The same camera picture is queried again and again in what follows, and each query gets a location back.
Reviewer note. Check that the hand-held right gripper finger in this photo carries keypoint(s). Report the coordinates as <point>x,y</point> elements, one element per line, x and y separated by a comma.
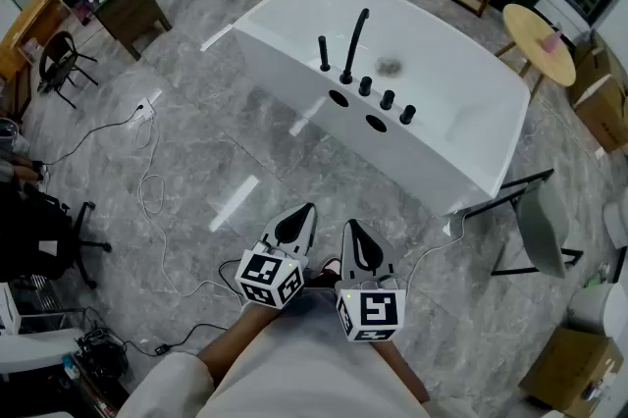
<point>348,244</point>
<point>380,245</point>

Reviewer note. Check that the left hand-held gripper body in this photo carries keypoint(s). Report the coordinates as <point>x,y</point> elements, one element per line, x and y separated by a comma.
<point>267,276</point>

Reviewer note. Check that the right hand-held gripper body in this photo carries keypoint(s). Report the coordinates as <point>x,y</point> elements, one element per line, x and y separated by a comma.
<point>375,313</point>

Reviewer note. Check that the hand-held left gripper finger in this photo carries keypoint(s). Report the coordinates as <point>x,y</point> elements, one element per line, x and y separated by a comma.
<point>312,229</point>
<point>287,216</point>

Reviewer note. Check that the black shower head holder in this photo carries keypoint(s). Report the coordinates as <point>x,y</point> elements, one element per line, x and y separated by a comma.
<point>325,68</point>

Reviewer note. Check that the black handheld shower head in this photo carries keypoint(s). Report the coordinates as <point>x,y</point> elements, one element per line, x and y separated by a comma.
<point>323,50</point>

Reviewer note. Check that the white bathtub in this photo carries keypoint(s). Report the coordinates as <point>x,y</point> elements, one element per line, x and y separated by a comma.
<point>441,77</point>

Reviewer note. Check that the person's right forearm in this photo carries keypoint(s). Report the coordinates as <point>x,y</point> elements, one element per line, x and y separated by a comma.
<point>400,367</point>

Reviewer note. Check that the person's left forearm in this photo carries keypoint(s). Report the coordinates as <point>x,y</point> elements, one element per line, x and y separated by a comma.
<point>235,342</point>

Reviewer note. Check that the person's red black shoe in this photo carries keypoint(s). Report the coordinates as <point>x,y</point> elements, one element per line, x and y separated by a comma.
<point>326,273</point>

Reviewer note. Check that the person's white clothing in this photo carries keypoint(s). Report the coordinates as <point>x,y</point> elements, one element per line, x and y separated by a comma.
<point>304,372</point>

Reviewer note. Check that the black faucet knob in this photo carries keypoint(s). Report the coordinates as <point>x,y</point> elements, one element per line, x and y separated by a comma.
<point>407,114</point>
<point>365,86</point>
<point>387,99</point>

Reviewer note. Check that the grey chair black legs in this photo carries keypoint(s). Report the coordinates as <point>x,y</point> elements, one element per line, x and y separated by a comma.
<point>542,229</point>

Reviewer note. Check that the white power strip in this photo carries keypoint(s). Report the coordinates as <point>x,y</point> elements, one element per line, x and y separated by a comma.
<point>146,107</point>

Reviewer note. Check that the black equipment bundle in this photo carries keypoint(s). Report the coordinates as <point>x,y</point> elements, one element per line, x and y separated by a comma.
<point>100,354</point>

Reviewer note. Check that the black curved faucet spout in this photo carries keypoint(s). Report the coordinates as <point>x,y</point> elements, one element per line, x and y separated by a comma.
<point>354,43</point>

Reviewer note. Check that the cardboard box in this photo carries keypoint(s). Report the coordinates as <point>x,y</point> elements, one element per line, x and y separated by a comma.
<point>569,372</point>

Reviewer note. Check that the white round bin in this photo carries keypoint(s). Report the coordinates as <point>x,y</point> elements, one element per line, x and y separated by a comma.
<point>596,308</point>

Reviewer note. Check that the black office chair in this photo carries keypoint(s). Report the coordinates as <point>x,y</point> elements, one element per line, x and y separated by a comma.
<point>44,229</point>

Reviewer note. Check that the round wooden table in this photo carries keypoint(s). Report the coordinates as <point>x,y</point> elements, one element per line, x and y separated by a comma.
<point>535,43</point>

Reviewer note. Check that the dark wooden desk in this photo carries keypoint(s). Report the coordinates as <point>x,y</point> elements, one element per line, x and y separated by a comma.
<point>130,9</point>

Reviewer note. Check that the stack of cardboard boxes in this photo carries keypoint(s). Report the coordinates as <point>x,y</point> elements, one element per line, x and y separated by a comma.
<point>601,107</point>

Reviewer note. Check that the pink object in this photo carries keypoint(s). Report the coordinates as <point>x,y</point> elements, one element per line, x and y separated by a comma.
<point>552,40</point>

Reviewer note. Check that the black metal chair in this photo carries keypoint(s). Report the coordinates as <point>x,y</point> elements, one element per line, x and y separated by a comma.
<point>59,63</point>

